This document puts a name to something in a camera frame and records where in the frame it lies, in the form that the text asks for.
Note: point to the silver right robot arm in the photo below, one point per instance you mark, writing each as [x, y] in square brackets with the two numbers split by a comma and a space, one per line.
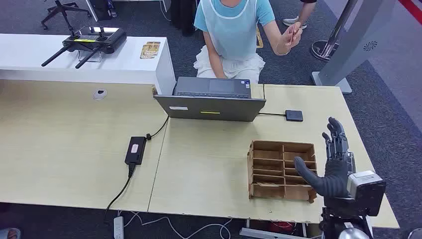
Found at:
[354, 234]

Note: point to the metal stanchion post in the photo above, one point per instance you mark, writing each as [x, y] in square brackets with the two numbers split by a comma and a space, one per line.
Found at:
[324, 47]

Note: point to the black office chair base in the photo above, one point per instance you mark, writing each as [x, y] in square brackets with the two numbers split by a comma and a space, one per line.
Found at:
[62, 10]

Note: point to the wooden card organizer box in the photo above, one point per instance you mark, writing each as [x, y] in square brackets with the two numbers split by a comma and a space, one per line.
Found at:
[267, 165]

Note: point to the small black square device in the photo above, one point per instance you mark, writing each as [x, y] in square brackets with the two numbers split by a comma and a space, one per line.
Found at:
[294, 115]

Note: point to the black computer tower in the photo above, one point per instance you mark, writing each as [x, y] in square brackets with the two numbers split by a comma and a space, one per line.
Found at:
[100, 8]

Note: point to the red object under desk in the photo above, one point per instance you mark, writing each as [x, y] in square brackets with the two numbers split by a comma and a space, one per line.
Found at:
[282, 227]

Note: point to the person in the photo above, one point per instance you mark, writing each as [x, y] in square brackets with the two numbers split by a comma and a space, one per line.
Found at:
[230, 33]

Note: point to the gold printed ID card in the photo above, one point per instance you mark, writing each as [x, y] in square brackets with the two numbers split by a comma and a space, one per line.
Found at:
[292, 33]

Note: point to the gold card stack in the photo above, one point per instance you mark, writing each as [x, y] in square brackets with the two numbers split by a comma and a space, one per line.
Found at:
[150, 50]

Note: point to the white power strip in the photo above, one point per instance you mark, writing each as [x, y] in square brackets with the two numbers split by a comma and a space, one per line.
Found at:
[118, 227]

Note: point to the person's right forearm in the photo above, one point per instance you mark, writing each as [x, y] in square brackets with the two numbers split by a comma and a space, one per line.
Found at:
[217, 67]

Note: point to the white counter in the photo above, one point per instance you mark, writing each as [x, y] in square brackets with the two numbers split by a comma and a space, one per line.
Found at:
[125, 66]

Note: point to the grey kiosk stand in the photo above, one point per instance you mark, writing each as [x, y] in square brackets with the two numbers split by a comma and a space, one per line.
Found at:
[356, 43]

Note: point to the black power adapter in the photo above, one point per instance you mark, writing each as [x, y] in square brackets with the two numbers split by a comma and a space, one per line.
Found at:
[135, 150]

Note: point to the black remote controller with antennas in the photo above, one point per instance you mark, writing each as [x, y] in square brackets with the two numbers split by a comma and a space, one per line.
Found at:
[95, 39]

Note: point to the person's foot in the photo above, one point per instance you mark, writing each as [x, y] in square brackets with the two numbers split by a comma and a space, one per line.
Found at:
[10, 233]

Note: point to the person's left hand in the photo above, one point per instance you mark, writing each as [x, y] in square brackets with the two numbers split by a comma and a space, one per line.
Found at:
[286, 46]

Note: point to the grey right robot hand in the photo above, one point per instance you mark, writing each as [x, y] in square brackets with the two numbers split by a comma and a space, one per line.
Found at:
[333, 184]

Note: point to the white desk frame bar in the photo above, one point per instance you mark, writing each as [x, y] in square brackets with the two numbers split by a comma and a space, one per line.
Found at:
[263, 235]

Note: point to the grey laptop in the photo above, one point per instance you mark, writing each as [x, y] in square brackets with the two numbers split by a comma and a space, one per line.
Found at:
[211, 107]

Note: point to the gold hotel key card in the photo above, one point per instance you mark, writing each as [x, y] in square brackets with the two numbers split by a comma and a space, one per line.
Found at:
[267, 185]

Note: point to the black fabric-covered object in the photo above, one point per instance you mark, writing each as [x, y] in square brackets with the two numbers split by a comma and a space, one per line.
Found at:
[183, 16]

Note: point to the bystander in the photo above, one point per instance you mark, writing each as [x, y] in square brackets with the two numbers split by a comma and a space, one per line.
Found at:
[305, 14]

